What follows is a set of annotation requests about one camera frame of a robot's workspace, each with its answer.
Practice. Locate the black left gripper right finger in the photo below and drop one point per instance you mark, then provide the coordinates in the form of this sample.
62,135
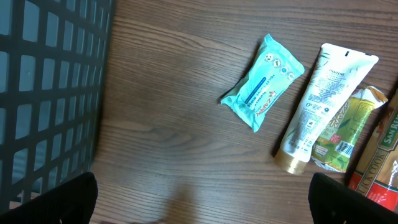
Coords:
332,202

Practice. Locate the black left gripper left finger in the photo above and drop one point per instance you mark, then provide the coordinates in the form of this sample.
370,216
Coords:
72,202

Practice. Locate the green tea packet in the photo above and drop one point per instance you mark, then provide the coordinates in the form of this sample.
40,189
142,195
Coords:
335,145

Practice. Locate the spaghetti pack with red ends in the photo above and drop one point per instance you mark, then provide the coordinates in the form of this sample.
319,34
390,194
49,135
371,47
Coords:
375,175

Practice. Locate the white cream tube gold cap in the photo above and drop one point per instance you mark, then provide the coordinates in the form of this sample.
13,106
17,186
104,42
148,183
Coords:
337,73

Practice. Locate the teal wet wipes pack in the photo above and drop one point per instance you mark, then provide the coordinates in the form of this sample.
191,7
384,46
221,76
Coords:
273,71

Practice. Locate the grey plastic basket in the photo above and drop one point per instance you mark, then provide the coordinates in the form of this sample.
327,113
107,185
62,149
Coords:
53,64

